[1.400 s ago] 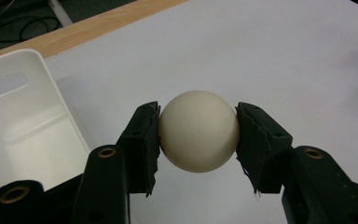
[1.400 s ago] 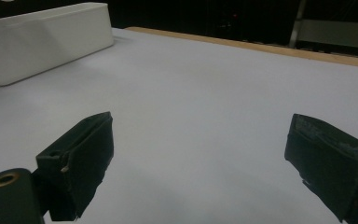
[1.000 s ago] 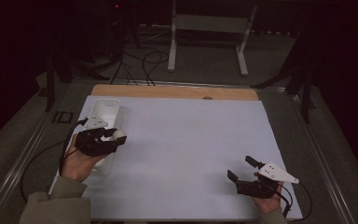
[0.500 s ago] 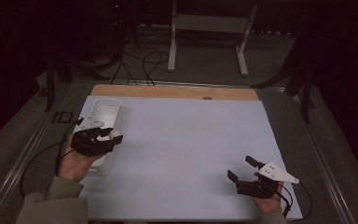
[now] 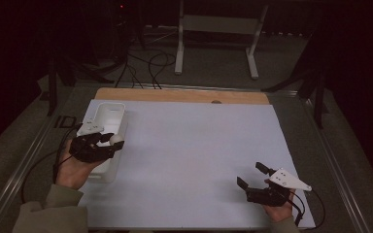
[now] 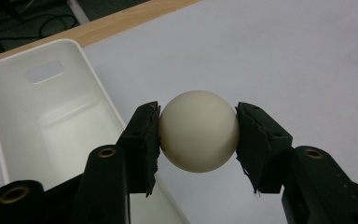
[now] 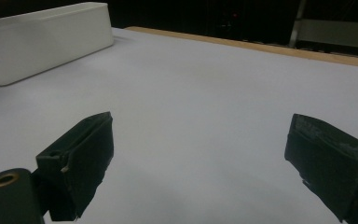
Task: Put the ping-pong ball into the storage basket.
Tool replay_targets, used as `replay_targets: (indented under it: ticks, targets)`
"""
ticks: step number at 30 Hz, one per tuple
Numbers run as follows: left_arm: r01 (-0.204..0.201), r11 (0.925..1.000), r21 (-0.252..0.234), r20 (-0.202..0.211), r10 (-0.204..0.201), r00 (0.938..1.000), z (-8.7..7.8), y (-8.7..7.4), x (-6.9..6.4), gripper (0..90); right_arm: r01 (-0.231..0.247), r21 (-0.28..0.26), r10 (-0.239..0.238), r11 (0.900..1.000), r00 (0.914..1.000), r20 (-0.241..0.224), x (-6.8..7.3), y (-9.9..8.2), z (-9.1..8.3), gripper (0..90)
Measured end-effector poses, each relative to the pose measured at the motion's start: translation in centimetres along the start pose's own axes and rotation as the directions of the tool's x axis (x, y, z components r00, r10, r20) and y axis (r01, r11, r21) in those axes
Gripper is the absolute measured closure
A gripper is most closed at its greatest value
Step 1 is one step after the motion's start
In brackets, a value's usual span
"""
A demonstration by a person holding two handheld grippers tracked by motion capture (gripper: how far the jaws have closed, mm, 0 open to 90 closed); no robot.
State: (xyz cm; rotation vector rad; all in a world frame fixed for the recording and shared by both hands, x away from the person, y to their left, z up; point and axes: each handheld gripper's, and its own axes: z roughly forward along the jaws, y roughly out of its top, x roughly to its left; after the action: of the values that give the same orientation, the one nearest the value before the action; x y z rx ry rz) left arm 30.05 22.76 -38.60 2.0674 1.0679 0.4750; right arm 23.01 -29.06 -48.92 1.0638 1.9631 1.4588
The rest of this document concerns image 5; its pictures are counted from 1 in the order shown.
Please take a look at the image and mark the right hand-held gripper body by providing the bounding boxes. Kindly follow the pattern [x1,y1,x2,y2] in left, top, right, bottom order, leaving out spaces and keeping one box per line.
[245,167,313,208]

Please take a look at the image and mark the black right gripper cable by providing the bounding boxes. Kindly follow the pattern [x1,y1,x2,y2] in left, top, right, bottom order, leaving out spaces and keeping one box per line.
[289,189,326,231]

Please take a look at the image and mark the person's right hand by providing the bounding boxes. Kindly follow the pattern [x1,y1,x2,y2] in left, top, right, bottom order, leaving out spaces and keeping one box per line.
[263,193,295,224]

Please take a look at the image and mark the white metal stand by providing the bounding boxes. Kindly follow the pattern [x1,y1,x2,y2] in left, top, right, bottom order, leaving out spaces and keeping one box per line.
[174,0,269,81]

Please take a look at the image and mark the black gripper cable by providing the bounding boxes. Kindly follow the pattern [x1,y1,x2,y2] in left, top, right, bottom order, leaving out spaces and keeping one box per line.
[20,123,84,205]
[289,189,326,231]

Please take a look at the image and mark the white table mat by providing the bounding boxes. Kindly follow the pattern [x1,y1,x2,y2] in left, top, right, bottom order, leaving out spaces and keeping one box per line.
[77,98,316,230]

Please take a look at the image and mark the person's left hand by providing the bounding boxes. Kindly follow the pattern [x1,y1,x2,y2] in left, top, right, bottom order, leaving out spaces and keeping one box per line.
[55,139,107,190]

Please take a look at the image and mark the metal floor rail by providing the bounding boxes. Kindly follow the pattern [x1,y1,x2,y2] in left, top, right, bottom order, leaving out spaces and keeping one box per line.
[0,86,76,233]
[119,82,300,95]
[299,95,372,233]

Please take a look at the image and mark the white plastic bin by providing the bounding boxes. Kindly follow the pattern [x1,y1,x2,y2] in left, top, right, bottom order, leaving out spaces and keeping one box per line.
[86,102,129,184]

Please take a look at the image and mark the black floor cables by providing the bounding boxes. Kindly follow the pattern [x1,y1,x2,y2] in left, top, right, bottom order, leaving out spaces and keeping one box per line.
[115,51,177,90]

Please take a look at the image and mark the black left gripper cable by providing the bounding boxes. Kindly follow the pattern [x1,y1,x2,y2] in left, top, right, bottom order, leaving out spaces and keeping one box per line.
[20,123,84,205]

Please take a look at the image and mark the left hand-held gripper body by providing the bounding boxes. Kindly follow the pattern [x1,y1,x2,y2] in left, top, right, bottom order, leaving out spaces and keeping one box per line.
[69,119,116,163]

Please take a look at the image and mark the black stand leg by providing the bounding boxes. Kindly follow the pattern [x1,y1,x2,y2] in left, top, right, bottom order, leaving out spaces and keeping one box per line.
[261,64,330,129]

